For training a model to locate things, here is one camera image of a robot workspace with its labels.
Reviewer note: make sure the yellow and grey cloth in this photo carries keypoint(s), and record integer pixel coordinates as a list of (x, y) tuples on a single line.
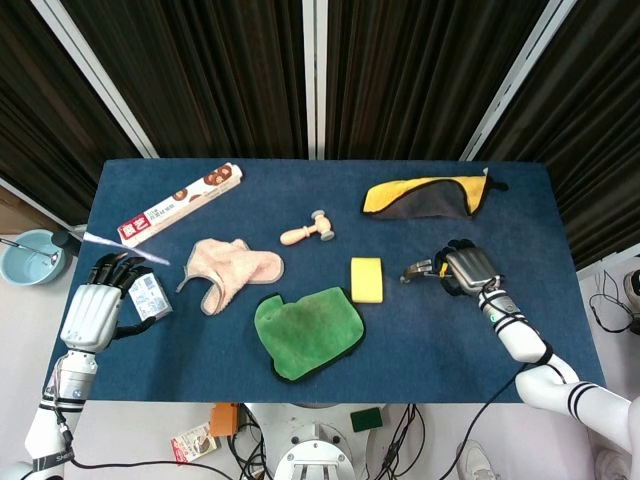
[(425, 197)]

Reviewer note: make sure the pink towel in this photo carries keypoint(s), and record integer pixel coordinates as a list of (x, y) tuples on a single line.
[(230, 272)]

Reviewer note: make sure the small wooden mallet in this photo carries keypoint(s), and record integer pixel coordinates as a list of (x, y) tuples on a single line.
[(310, 230)]

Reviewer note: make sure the yellow sponge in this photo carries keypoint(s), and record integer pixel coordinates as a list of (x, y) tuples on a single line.
[(367, 279)]

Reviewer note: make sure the light blue bowl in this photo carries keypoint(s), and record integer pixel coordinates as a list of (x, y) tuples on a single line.
[(30, 260)]

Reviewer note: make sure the small metal tool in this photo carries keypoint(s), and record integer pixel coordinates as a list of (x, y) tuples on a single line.
[(422, 270)]

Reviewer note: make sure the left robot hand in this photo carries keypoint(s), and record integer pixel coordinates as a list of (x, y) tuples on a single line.
[(92, 314)]

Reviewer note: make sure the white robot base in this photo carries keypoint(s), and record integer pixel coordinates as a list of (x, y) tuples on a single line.
[(315, 442)]

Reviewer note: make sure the white sneaker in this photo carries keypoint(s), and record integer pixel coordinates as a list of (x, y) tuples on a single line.
[(477, 460)]

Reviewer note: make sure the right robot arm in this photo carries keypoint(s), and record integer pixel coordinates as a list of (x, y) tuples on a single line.
[(547, 360)]

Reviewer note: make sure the green microfiber cloth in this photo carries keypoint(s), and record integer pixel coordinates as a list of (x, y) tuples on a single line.
[(307, 332)]

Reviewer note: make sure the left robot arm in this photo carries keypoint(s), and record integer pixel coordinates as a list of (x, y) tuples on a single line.
[(52, 405)]

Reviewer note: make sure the printed snack packet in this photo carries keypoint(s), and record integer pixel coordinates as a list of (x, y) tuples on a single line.
[(192, 444)]

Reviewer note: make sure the metal spoon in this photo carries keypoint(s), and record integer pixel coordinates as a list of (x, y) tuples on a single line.
[(35, 250)]

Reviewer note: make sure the black round object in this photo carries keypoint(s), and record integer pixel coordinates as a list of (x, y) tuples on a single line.
[(62, 240)]

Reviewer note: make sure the small white carton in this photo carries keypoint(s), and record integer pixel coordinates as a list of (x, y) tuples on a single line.
[(150, 300)]

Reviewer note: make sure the long baking paper box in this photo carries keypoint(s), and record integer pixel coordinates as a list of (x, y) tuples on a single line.
[(180, 205)]

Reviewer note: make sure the blue table mat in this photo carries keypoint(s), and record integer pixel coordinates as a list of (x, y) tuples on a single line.
[(320, 350)]

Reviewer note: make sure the orange box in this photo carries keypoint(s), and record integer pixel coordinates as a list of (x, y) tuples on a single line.
[(224, 419)]

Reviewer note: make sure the dark green rectangular block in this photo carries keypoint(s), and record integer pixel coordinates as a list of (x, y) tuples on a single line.
[(367, 419)]

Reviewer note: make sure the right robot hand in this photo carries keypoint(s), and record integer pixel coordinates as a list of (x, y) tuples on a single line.
[(469, 270)]

